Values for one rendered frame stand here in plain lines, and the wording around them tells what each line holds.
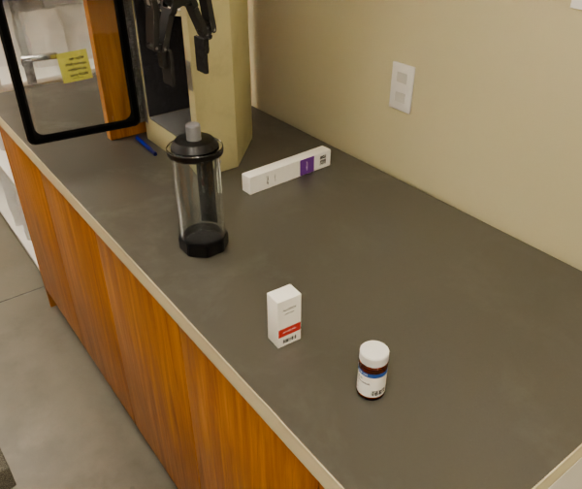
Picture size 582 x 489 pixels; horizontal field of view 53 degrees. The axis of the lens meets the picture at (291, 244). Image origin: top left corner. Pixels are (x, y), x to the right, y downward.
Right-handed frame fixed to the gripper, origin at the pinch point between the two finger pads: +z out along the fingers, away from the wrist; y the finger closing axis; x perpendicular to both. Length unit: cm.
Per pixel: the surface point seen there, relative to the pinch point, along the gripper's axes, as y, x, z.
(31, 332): 20, -96, 137
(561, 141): -44, 59, 10
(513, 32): -48, 43, -6
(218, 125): -17.5, -12.7, 24.8
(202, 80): -14.8, -14.4, 12.5
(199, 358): 24, 28, 44
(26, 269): 2, -140, 143
